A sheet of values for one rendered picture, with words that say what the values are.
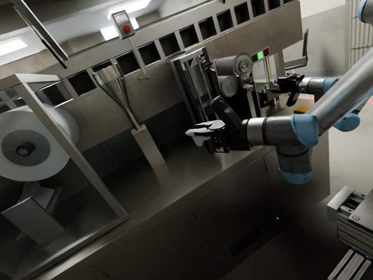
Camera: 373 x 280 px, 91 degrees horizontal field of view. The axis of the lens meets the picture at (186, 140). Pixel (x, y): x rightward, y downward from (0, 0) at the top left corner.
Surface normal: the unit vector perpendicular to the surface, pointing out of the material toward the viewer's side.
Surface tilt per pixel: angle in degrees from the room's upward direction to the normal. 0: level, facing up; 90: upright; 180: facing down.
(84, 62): 90
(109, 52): 90
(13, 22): 90
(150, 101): 90
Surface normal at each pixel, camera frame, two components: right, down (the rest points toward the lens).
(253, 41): 0.37, 0.30
